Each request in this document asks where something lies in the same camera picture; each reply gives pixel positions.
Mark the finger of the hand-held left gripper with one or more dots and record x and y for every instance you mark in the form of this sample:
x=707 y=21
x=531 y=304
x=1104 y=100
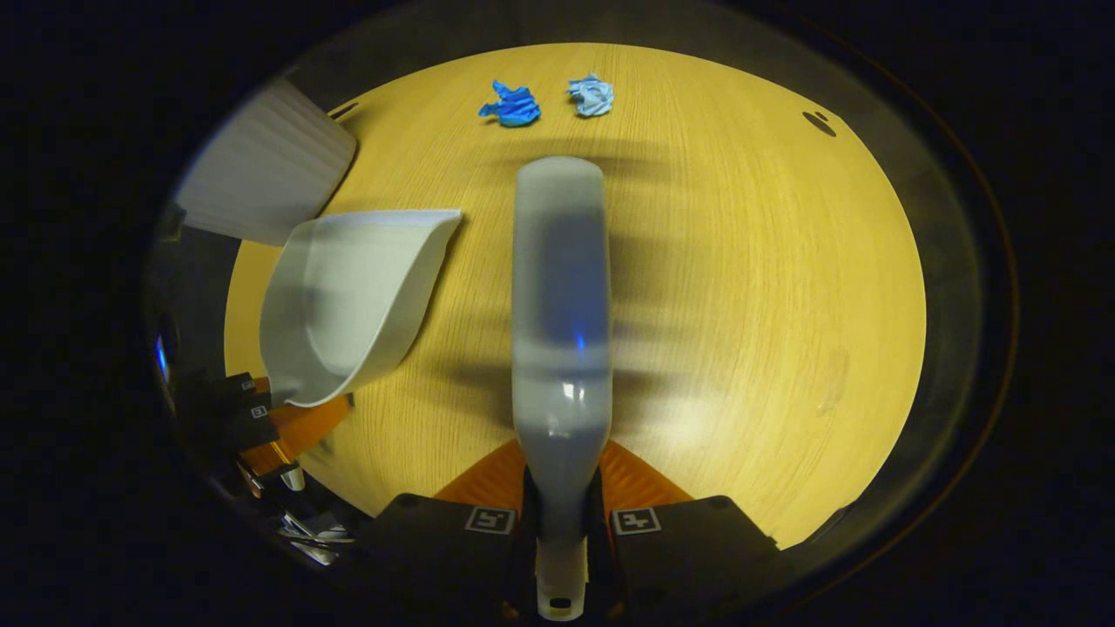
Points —
x=287 y=431
x=228 y=392

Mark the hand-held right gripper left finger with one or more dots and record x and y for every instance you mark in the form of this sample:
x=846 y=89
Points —
x=444 y=557

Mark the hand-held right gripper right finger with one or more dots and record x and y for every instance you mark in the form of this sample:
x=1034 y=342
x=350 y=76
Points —
x=688 y=557

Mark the white dustpan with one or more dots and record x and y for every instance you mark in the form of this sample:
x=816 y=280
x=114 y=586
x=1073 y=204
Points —
x=348 y=296

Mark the white garbage bin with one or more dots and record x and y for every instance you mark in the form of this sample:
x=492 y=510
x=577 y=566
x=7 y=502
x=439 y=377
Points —
x=266 y=170

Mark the small white broom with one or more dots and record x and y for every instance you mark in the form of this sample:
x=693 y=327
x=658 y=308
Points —
x=557 y=287

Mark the dark blue paper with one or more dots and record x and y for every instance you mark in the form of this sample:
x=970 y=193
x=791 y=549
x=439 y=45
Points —
x=514 y=106

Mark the light blue paper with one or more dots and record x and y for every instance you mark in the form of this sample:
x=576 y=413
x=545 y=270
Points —
x=592 y=96

